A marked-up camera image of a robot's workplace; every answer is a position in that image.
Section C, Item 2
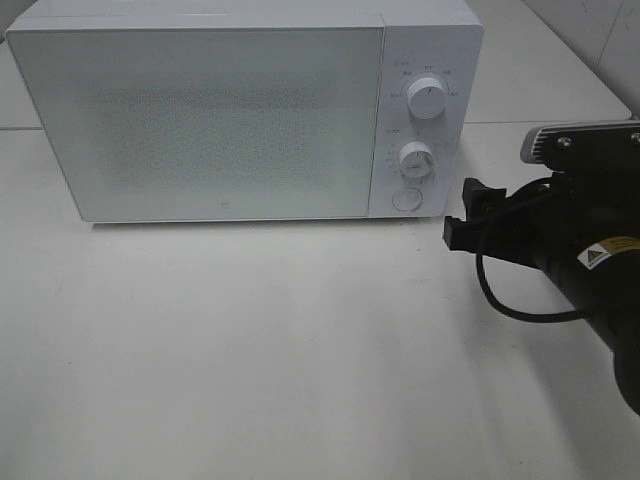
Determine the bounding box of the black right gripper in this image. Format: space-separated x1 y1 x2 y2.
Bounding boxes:
443 172 639 273

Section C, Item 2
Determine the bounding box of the round white door button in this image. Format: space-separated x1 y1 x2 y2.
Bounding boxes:
392 188 423 212

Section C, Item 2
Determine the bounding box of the white microwave knob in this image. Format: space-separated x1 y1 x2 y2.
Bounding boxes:
405 74 448 120
397 141 434 178

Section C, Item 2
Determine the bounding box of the white microwave door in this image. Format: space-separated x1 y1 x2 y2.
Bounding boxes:
8 28 383 223

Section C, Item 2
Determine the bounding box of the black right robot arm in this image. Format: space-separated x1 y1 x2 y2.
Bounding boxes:
443 173 639 411

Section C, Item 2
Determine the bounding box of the white microwave oven body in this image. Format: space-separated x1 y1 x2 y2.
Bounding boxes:
5 1 484 222

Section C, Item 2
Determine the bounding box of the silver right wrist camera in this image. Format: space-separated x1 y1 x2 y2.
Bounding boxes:
520 120 639 173

